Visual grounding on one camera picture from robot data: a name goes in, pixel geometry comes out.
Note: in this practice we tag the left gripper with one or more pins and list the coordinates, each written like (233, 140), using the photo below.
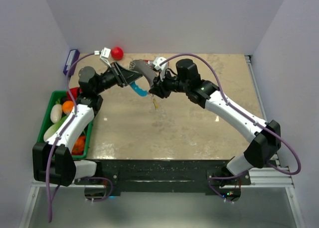
(122, 76)

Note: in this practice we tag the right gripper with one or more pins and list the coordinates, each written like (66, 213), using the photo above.
(159, 88)

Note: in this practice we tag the blue grey keyring with rings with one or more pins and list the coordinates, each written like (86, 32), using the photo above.
(146, 71)

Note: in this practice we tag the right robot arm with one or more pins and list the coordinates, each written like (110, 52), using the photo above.
(261, 135)

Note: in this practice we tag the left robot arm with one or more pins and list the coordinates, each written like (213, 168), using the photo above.
(52, 159)

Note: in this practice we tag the red tomato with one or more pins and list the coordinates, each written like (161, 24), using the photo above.
(117, 53)

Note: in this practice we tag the red bell pepper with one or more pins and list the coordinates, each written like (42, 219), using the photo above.
(73, 92)

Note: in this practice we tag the purple box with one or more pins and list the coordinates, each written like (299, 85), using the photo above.
(72, 57)

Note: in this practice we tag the orange fruit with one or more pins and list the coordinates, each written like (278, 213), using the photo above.
(67, 107)

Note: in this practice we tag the green plastic bin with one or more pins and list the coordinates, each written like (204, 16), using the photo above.
(59, 97)

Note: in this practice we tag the white radish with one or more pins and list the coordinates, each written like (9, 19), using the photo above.
(56, 113)

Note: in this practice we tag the orange pumpkin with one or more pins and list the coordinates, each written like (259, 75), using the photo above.
(78, 148)

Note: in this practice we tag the green cabbage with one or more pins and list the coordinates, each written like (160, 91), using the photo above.
(53, 129)

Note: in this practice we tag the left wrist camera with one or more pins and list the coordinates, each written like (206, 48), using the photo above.
(104, 56)

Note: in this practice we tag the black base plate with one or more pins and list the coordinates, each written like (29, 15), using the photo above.
(163, 176)

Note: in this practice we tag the aluminium frame rail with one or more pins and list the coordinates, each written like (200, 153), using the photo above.
(268, 202)

